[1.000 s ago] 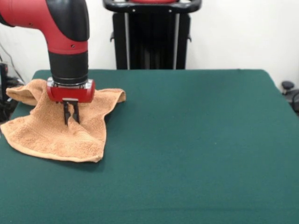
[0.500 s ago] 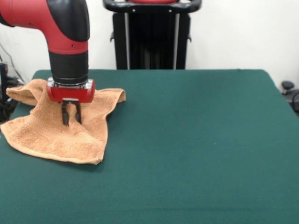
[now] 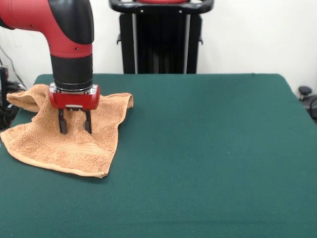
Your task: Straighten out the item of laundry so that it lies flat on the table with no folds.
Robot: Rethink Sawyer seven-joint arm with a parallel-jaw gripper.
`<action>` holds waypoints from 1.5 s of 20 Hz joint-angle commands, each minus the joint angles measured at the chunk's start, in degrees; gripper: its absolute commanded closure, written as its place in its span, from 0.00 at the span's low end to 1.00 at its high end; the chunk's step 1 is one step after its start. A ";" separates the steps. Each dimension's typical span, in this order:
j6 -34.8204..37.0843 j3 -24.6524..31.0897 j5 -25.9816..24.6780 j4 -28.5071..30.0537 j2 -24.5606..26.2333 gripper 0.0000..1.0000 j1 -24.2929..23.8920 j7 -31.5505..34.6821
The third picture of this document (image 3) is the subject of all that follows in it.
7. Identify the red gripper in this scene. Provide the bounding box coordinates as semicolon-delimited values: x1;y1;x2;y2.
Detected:
48;83;101;134

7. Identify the tan terry cloth towel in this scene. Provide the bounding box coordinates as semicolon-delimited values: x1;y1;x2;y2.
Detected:
0;84;135;179

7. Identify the black electronics box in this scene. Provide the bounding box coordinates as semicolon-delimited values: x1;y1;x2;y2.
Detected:
0;65;10;130

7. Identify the dark green table cloth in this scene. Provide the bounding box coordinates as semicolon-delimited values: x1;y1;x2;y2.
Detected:
0;73;317;238

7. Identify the black cable bundle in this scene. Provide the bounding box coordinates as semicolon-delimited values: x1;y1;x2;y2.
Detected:
6;80;27;94

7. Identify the grey wall cable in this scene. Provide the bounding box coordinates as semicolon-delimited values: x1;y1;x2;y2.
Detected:
0;46;28;90

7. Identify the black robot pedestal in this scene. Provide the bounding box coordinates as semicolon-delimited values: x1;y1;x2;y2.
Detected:
108;0;215;74

